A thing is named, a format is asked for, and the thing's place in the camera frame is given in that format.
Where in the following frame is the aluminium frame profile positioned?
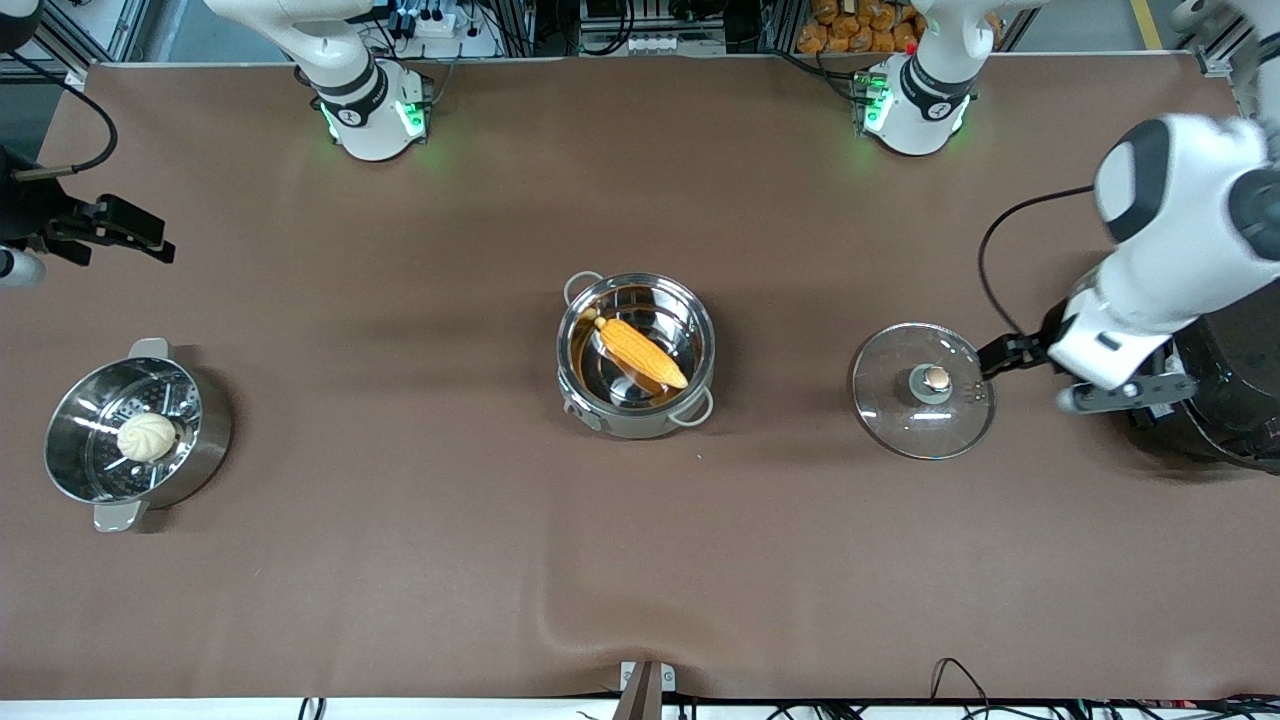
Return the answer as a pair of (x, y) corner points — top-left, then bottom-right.
(1195, 0), (1280, 111)
(40, 0), (153, 93)

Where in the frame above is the yellow corn cob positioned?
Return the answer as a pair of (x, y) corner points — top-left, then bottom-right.
(582, 308), (690, 392)

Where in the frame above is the white power strip with plugs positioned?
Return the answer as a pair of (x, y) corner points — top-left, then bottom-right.
(390, 0), (501, 58)

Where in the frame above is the brown table mat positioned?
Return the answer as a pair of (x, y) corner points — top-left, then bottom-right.
(0, 55), (1280, 701)

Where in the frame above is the white steamed bun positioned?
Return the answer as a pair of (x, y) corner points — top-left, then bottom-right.
(117, 413), (179, 463)

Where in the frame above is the black rice cooker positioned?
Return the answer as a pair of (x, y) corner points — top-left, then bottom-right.
(1125, 280), (1280, 473)

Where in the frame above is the steel pot with handles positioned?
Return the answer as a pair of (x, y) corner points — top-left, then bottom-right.
(557, 270), (717, 440)

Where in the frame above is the metal clamp bracket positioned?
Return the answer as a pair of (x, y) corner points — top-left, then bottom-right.
(618, 660), (677, 720)

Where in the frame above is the looped black floor cable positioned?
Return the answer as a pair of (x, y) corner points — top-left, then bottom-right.
(928, 657), (993, 717)

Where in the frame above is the glass pot lid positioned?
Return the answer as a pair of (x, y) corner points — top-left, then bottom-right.
(852, 322), (997, 461)

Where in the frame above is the bag of orange bread rolls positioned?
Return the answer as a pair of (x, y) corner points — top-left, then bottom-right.
(797, 0), (1001, 56)

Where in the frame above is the steel steamer pot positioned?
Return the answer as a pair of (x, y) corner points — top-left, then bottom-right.
(43, 338), (233, 533)

